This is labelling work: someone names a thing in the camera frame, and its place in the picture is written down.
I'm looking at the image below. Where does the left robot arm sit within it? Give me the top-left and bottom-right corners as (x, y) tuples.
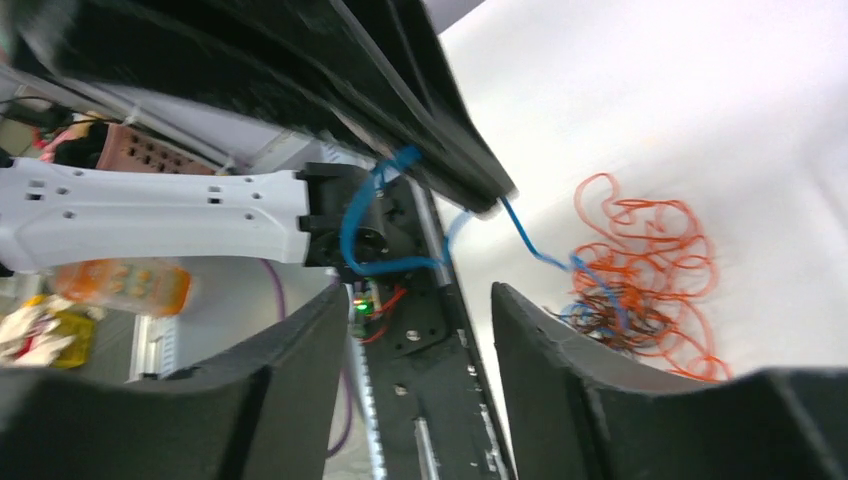
(1, 1), (515, 277)

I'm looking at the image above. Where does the orange object outside cell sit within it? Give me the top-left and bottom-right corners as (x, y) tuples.
(48, 258), (192, 317)

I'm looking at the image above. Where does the white slotted cable duct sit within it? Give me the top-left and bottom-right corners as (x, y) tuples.
(349, 336), (388, 480)

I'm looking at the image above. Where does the pink perforated basket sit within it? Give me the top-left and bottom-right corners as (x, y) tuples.
(95, 125), (215, 175)

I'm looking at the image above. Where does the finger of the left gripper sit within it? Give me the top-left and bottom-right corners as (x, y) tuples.
(13, 1), (514, 212)

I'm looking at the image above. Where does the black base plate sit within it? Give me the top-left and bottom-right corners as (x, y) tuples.
(356, 266), (515, 479)

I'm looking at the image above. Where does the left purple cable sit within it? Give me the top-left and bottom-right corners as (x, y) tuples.
(261, 258), (356, 458)

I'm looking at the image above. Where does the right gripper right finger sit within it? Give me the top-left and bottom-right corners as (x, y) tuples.
(491, 283), (847, 479)

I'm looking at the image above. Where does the cable bundle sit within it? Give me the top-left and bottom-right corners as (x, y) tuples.
(546, 172), (733, 384)

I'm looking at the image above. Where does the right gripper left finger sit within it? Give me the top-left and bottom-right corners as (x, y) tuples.
(1, 285), (349, 479)

